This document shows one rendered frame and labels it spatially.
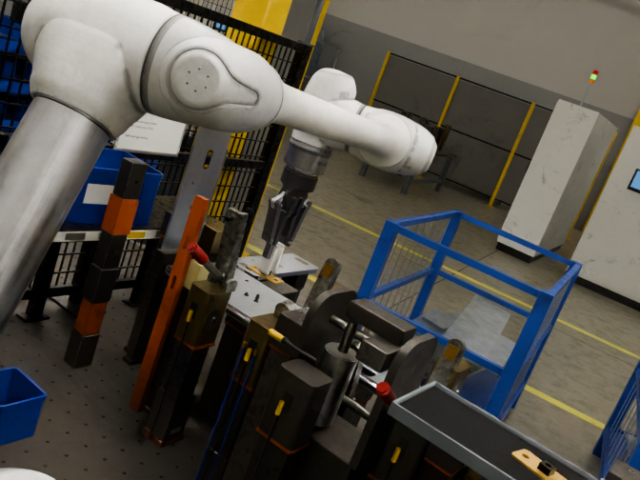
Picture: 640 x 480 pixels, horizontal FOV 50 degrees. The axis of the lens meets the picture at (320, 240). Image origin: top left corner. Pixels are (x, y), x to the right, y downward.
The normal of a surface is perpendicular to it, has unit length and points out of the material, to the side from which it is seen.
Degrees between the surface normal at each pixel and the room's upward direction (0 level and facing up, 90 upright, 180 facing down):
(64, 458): 0
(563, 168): 90
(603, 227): 90
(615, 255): 90
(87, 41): 69
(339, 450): 0
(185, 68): 88
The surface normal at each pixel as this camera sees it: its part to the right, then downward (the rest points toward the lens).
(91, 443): 0.33, -0.91
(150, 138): 0.77, 0.42
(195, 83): -0.07, 0.18
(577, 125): -0.47, 0.07
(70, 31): -0.22, -0.21
